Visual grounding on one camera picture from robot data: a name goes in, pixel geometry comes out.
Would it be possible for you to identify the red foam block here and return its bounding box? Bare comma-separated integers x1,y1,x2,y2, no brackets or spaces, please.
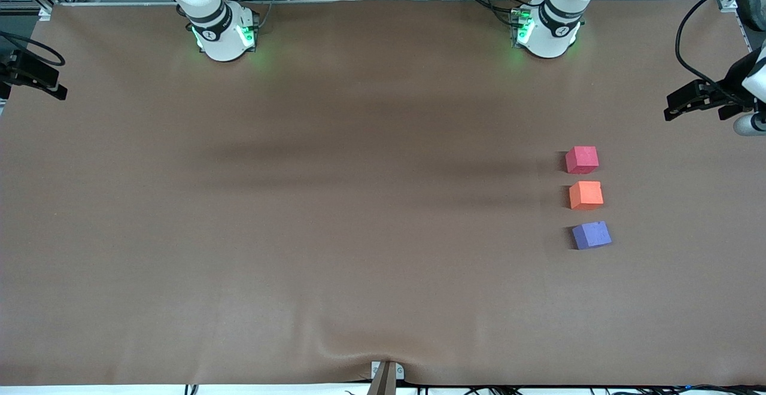
565,146,600,175

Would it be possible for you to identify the brown table mat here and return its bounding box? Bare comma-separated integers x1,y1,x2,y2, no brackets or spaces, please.
0,0,766,387

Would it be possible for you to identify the orange foam block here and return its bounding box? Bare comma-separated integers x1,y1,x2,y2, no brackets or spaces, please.
569,181,604,211

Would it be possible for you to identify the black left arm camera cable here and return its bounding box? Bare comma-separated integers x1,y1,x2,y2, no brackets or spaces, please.
675,0,766,99

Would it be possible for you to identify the dark grey round object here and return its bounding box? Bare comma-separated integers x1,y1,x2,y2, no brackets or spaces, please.
737,0,766,32

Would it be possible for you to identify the purple foam block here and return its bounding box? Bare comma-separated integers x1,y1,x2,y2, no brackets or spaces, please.
571,221,613,250

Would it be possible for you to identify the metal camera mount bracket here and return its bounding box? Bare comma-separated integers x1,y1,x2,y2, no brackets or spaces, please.
366,360,405,395

